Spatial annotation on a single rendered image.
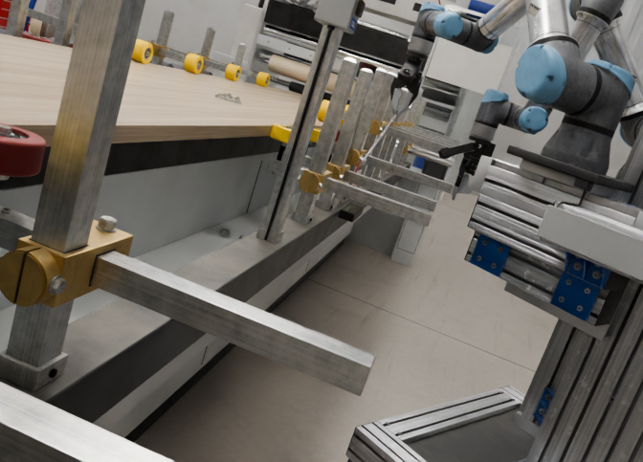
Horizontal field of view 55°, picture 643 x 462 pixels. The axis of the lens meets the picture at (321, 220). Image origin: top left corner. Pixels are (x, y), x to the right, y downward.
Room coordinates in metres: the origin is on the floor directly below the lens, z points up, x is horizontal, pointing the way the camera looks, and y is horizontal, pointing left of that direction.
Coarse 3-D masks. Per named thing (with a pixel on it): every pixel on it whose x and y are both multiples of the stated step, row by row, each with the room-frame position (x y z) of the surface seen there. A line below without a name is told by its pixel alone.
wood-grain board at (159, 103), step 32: (0, 64) 1.08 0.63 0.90; (32, 64) 1.23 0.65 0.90; (64, 64) 1.42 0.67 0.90; (0, 96) 0.80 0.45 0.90; (32, 96) 0.87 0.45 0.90; (128, 96) 1.23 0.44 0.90; (160, 96) 1.41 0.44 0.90; (192, 96) 1.67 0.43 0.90; (256, 96) 2.58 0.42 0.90; (288, 96) 3.53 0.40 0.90; (32, 128) 0.69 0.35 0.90; (128, 128) 0.89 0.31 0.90; (160, 128) 0.99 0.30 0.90; (192, 128) 1.11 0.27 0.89; (224, 128) 1.26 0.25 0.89; (256, 128) 1.46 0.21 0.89; (320, 128) 2.10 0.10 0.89
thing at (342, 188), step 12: (276, 168) 1.56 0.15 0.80; (300, 168) 1.55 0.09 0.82; (336, 180) 1.55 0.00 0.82; (336, 192) 1.53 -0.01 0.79; (348, 192) 1.52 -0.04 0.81; (360, 192) 1.52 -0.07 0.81; (372, 192) 1.54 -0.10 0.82; (372, 204) 1.51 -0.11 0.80; (384, 204) 1.51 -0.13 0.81; (396, 204) 1.50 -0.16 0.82; (408, 216) 1.50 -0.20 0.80; (420, 216) 1.49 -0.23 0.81
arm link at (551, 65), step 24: (528, 0) 1.52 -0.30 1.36; (552, 0) 1.48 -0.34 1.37; (528, 24) 1.50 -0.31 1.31; (552, 24) 1.44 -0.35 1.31; (528, 48) 1.41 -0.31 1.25; (552, 48) 1.37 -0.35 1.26; (576, 48) 1.41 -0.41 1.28; (528, 72) 1.39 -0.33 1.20; (552, 72) 1.34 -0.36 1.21; (576, 72) 1.37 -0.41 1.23; (528, 96) 1.38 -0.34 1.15; (552, 96) 1.36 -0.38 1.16; (576, 96) 1.37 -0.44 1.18
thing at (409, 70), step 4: (408, 60) 2.01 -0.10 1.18; (412, 60) 2.01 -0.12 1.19; (416, 60) 2.02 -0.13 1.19; (404, 64) 1.98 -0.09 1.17; (408, 64) 1.99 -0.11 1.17; (412, 64) 1.99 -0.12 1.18; (416, 64) 2.00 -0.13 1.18; (420, 64) 2.01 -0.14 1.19; (404, 68) 1.97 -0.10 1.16; (408, 68) 1.97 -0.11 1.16; (412, 68) 1.97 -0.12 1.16; (416, 68) 1.98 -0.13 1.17; (400, 72) 1.94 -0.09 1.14; (404, 72) 1.94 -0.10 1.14; (408, 72) 1.94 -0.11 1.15; (412, 72) 1.96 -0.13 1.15; (416, 72) 1.99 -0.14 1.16; (400, 76) 1.94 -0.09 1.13; (404, 76) 1.94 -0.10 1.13; (408, 76) 1.93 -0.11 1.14; (412, 76) 1.94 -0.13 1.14; (404, 80) 1.94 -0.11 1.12; (408, 80) 1.94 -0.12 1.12
